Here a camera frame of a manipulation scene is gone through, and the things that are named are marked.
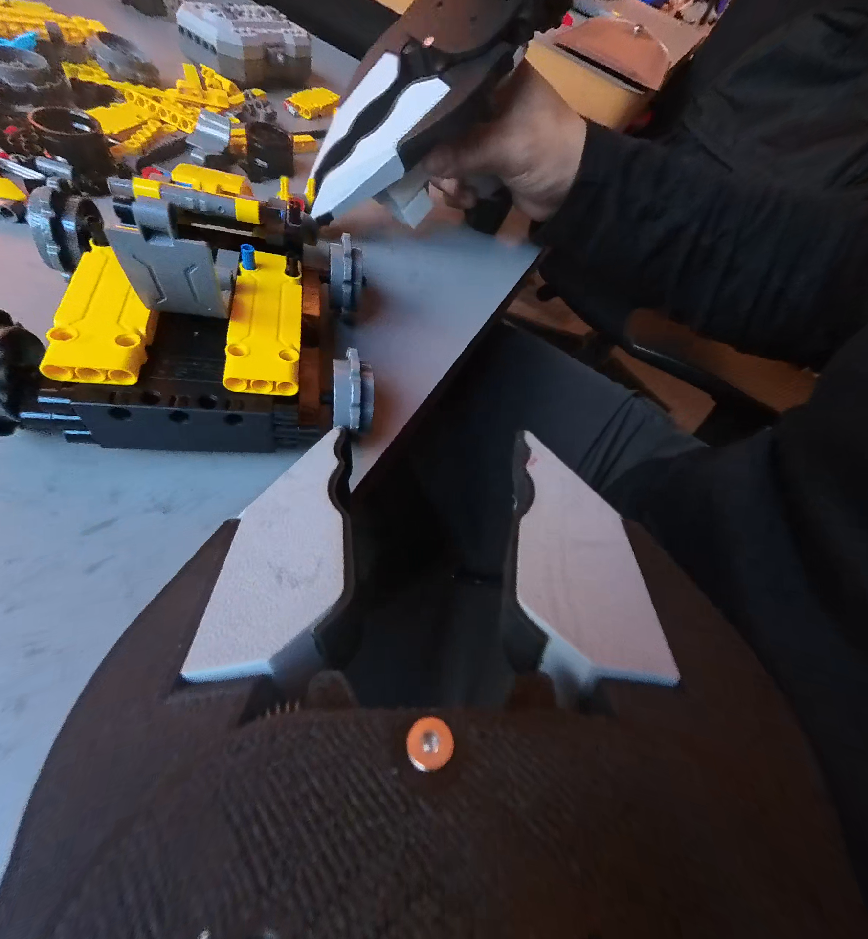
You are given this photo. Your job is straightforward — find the yellow studded block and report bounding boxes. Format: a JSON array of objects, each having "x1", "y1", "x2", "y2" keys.
[{"x1": 285, "y1": 87, "x2": 341, "y2": 120}]

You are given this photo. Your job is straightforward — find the black spoked wheel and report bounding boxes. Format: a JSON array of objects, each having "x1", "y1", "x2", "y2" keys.
[{"x1": 243, "y1": 121, "x2": 295, "y2": 184}]

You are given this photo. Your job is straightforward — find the pile of building brick parts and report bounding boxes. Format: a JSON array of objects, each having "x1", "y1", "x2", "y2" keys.
[{"x1": 0, "y1": 0, "x2": 343, "y2": 224}]

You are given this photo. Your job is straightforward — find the yellow edged desk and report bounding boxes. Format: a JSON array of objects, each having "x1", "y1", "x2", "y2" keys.
[{"x1": 525, "y1": 15, "x2": 699, "y2": 132}]

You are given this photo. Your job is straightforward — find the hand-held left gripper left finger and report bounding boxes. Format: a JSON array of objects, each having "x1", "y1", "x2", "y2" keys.
[{"x1": 180, "y1": 427, "x2": 354, "y2": 683}]

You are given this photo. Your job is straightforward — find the person's right hand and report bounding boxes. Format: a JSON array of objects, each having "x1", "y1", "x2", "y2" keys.
[{"x1": 428, "y1": 59, "x2": 590, "y2": 223}]

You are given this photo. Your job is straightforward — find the grey angular block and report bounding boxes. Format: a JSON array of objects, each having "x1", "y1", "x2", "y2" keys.
[{"x1": 177, "y1": 0, "x2": 312, "y2": 88}]

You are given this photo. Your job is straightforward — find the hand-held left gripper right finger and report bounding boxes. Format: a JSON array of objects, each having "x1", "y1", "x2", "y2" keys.
[{"x1": 511, "y1": 431, "x2": 682, "y2": 709}]

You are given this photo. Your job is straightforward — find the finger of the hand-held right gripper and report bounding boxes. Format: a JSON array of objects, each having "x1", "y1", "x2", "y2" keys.
[
  {"x1": 306, "y1": 53, "x2": 404, "y2": 199},
  {"x1": 309, "y1": 77, "x2": 453, "y2": 221}
]

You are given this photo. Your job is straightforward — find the person's black sweater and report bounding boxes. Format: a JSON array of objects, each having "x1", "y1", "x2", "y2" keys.
[{"x1": 602, "y1": 308, "x2": 868, "y2": 939}]

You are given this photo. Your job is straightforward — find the person's right forearm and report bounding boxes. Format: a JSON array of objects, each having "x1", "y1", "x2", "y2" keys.
[{"x1": 536, "y1": 121, "x2": 868, "y2": 368}]

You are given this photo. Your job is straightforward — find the black jacket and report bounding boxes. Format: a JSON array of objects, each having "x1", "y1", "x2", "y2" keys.
[{"x1": 654, "y1": 0, "x2": 868, "y2": 192}]

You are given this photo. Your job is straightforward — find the grey desk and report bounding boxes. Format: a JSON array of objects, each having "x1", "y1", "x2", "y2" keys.
[{"x1": 0, "y1": 0, "x2": 545, "y2": 911}]

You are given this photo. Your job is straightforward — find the yellow brick vehicle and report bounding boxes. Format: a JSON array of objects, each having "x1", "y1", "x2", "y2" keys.
[{"x1": 0, "y1": 165, "x2": 376, "y2": 452}]

